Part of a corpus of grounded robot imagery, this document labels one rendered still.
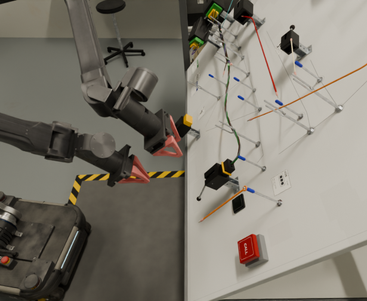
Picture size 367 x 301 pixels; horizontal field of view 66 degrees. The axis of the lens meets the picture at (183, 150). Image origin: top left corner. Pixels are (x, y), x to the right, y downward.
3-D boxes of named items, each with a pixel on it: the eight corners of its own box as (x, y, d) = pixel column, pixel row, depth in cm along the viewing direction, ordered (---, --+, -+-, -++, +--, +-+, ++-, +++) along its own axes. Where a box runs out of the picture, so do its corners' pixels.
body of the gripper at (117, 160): (133, 146, 75) (108, 132, 71) (127, 177, 68) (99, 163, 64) (119, 158, 78) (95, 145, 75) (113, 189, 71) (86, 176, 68)
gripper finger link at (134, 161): (157, 166, 77) (128, 150, 72) (154, 188, 72) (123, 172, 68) (142, 177, 81) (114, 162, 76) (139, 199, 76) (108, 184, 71)
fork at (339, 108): (344, 108, 57) (297, 75, 52) (336, 114, 59) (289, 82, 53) (341, 103, 59) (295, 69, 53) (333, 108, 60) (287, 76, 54)
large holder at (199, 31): (233, 18, 127) (207, -1, 121) (221, 52, 124) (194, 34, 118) (224, 24, 133) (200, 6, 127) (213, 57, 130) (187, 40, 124)
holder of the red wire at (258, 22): (265, 3, 106) (243, -15, 101) (266, 25, 99) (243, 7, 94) (255, 13, 109) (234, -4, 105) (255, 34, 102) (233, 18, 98)
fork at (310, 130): (315, 131, 62) (268, 103, 56) (308, 136, 63) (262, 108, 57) (312, 125, 63) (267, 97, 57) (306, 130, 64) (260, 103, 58)
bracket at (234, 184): (233, 180, 81) (218, 174, 79) (238, 176, 79) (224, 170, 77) (234, 194, 78) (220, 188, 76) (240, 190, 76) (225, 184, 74)
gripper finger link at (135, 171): (157, 162, 78) (129, 146, 73) (155, 183, 73) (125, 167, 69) (142, 173, 82) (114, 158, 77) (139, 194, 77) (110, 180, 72)
